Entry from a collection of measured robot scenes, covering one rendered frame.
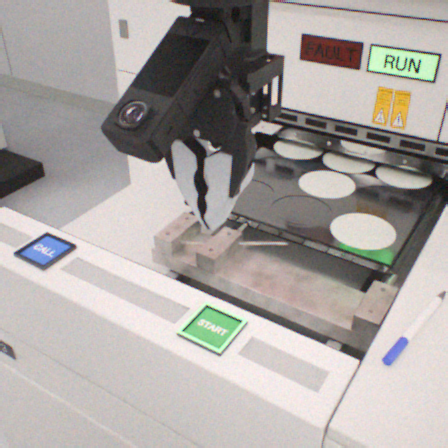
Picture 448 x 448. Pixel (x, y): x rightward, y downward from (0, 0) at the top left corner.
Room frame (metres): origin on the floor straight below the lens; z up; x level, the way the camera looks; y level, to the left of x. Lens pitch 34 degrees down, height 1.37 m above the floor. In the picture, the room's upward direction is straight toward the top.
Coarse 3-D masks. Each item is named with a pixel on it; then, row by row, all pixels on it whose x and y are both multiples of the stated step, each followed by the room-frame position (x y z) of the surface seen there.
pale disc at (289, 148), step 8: (280, 144) 0.99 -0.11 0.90; (288, 144) 0.99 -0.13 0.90; (296, 144) 0.99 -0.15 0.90; (304, 144) 0.99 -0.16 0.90; (280, 152) 0.96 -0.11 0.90; (288, 152) 0.96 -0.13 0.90; (296, 152) 0.96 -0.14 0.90; (304, 152) 0.96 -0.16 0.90; (312, 152) 0.96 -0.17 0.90; (320, 152) 0.96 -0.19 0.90
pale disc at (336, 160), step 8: (328, 152) 0.96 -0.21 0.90; (336, 152) 0.96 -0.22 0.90; (328, 160) 0.92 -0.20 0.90; (336, 160) 0.92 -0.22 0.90; (344, 160) 0.92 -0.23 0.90; (352, 160) 0.92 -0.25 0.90; (360, 160) 0.92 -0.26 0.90; (368, 160) 0.92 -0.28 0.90; (336, 168) 0.89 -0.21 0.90; (344, 168) 0.89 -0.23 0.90; (352, 168) 0.89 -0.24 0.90; (360, 168) 0.89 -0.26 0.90; (368, 168) 0.89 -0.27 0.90
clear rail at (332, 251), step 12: (228, 216) 0.72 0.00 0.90; (240, 216) 0.72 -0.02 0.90; (264, 228) 0.69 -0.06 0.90; (276, 228) 0.68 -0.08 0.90; (288, 240) 0.66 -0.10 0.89; (300, 240) 0.65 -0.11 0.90; (312, 240) 0.65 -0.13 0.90; (324, 252) 0.63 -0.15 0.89; (336, 252) 0.62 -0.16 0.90; (348, 252) 0.62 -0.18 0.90; (360, 264) 0.60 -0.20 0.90; (372, 264) 0.59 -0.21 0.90
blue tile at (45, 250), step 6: (42, 240) 0.56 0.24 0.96; (48, 240) 0.56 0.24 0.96; (54, 240) 0.56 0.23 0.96; (30, 246) 0.55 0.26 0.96; (36, 246) 0.55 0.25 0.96; (42, 246) 0.55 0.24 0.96; (48, 246) 0.55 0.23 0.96; (54, 246) 0.55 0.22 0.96; (60, 246) 0.55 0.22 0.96; (66, 246) 0.55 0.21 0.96; (24, 252) 0.54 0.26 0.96; (30, 252) 0.54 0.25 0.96; (36, 252) 0.54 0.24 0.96; (42, 252) 0.54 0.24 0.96; (48, 252) 0.54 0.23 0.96; (54, 252) 0.54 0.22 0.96; (60, 252) 0.54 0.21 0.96; (30, 258) 0.53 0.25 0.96; (36, 258) 0.52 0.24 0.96; (42, 258) 0.52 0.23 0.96; (48, 258) 0.52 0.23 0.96; (42, 264) 0.51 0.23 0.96
